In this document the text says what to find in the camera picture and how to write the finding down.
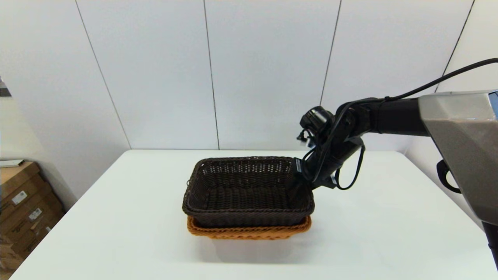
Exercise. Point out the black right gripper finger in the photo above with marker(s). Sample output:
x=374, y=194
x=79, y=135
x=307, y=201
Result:
x=301, y=186

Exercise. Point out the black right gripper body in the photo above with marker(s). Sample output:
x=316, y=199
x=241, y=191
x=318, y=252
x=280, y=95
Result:
x=334, y=159

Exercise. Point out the dark brown wicker basket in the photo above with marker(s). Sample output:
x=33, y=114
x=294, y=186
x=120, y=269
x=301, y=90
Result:
x=249, y=194

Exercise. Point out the orange wicker basket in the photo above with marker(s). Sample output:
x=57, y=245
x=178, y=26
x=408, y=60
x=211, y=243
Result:
x=249, y=232

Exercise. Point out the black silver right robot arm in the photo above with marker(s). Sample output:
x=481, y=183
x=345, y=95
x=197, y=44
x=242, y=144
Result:
x=459, y=128

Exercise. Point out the labelled brown cardboard box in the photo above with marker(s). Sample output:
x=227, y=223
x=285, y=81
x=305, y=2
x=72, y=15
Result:
x=27, y=194
x=42, y=212

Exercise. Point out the grey wall fixture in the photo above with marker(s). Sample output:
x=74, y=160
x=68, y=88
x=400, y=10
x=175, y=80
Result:
x=4, y=91

